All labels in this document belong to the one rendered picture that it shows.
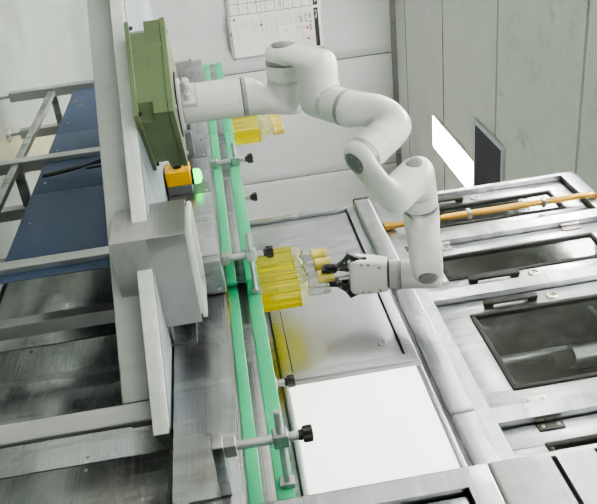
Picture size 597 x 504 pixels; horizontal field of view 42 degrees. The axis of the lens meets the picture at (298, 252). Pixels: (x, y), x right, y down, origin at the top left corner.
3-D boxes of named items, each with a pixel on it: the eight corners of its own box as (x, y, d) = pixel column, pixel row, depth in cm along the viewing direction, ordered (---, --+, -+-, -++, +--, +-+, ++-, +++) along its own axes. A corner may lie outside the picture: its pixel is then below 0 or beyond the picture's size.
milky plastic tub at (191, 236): (168, 328, 169) (208, 321, 170) (148, 238, 158) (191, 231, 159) (169, 286, 184) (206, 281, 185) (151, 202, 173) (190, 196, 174)
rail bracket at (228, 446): (191, 512, 133) (320, 488, 134) (173, 438, 124) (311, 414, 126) (190, 491, 137) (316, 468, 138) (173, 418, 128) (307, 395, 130)
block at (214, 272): (198, 298, 188) (227, 294, 189) (192, 265, 183) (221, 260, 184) (198, 291, 191) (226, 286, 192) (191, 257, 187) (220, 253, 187)
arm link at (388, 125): (321, 108, 172) (370, 123, 162) (360, 75, 177) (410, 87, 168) (336, 157, 181) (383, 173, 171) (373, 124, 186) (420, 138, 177)
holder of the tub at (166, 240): (171, 347, 172) (206, 341, 172) (146, 239, 158) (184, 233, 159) (172, 305, 187) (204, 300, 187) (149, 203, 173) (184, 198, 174)
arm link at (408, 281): (443, 253, 188) (441, 225, 194) (398, 254, 189) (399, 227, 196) (443, 294, 198) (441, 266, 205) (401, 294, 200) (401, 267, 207)
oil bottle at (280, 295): (230, 319, 195) (314, 305, 197) (227, 300, 192) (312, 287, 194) (229, 306, 200) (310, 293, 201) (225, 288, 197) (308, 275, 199)
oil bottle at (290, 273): (229, 306, 200) (310, 293, 202) (226, 288, 197) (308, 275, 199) (228, 295, 205) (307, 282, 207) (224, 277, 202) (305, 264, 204)
